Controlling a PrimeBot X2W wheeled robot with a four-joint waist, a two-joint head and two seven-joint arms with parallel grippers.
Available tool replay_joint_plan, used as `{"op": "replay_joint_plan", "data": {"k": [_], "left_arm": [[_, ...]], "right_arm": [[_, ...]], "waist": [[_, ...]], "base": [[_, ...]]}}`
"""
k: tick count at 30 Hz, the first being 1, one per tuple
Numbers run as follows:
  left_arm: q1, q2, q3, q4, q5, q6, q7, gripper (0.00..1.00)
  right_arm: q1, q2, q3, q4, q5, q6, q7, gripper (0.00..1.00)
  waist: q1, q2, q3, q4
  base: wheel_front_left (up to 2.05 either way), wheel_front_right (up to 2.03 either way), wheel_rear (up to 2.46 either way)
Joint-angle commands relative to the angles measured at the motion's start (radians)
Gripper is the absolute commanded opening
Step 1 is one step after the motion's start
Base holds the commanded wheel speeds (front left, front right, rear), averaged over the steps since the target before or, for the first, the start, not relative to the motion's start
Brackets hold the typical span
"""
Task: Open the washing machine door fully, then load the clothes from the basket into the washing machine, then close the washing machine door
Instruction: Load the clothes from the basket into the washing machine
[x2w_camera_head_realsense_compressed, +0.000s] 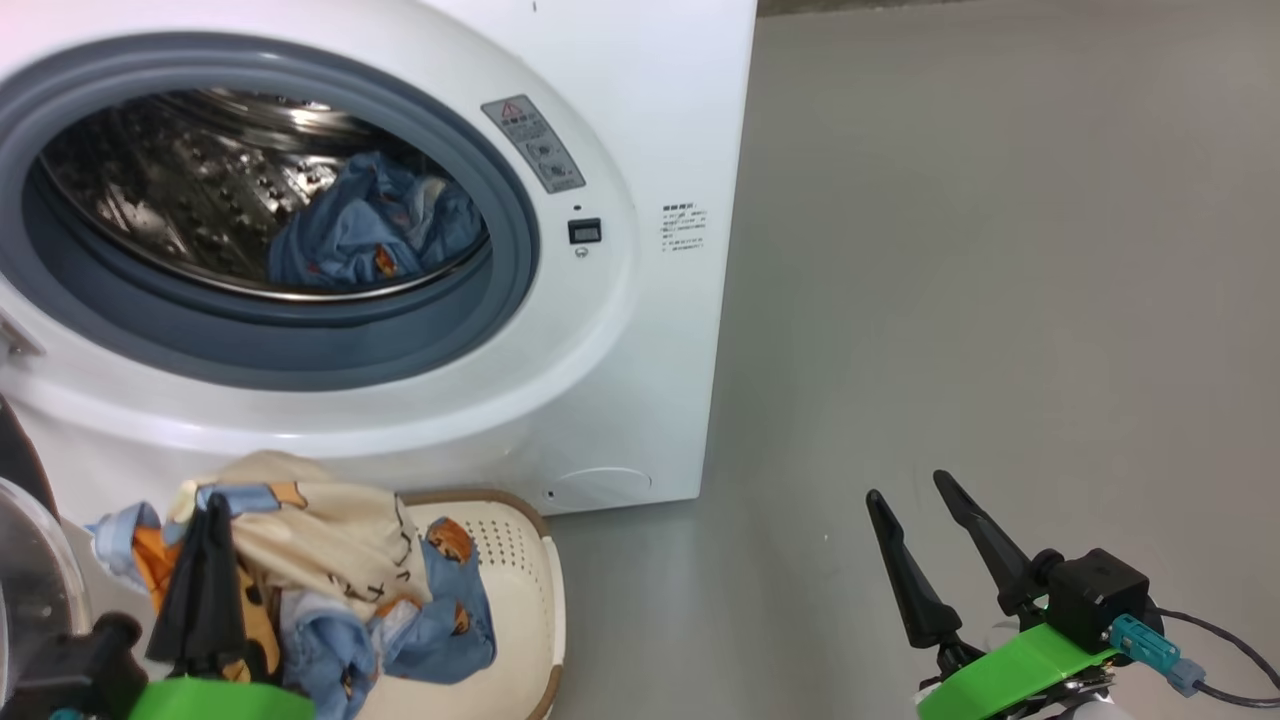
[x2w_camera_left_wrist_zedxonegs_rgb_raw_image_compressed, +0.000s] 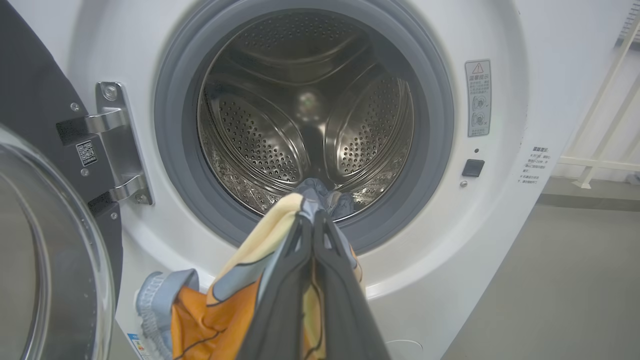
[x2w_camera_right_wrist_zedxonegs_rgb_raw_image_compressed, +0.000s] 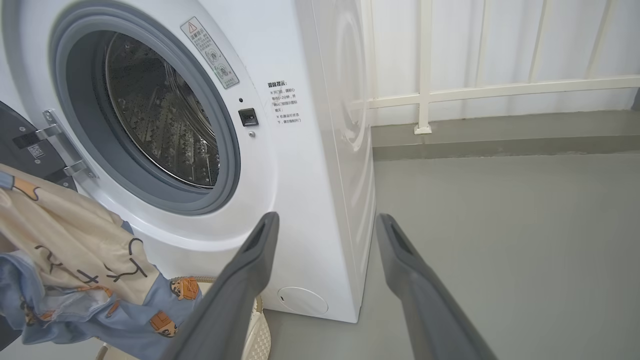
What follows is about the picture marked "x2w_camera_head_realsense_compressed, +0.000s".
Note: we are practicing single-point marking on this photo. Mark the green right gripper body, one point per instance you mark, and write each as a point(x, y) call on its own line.
point(1010, 675)

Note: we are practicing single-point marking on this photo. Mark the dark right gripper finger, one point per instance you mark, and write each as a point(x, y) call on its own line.
point(915, 590)
point(995, 555)

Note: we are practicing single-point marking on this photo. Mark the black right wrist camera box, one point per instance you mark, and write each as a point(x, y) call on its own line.
point(1095, 595)

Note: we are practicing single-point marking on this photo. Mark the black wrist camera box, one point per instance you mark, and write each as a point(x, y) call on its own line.
point(70, 670)
point(1095, 595)

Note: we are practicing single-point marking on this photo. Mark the white front-load washing machine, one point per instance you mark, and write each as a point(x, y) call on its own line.
point(640, 120)

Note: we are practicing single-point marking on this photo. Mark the cream and blue bear garment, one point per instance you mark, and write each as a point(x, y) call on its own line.
point(330, 550)

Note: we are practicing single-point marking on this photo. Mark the dark round glass washer door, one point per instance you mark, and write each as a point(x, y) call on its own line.
point(30, 580)

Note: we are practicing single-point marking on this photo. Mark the blue bear print garment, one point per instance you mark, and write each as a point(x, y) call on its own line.
point(350, 235)

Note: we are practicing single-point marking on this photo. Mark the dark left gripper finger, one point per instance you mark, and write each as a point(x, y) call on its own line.
point(228, 610)
point(190, 610)

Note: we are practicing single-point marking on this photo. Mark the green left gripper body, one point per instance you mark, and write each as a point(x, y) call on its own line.
point(220, 702)

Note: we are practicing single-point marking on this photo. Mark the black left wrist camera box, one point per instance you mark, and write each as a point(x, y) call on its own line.
point(70, 670)

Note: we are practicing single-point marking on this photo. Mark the cream perforated laundry basket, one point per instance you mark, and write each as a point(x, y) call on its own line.
point(500, 600)

